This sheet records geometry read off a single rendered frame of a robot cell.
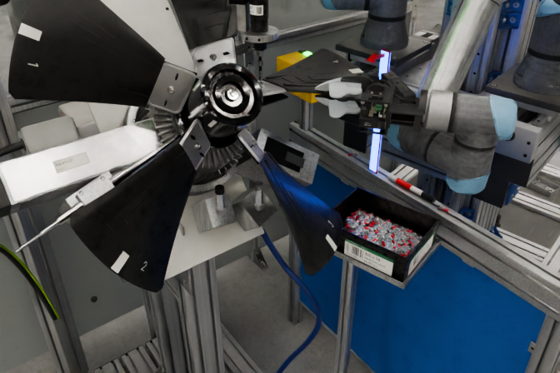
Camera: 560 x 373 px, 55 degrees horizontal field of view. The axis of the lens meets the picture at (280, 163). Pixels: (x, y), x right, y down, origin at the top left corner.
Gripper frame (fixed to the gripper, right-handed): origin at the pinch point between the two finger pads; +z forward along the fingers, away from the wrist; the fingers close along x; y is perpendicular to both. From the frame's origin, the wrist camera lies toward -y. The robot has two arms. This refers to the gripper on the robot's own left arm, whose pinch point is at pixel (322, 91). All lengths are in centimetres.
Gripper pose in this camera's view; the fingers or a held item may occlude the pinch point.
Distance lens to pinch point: 106.7
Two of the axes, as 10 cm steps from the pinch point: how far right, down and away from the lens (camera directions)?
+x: 0.4, 7.9, 6.1
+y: -2.8, 6.0, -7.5
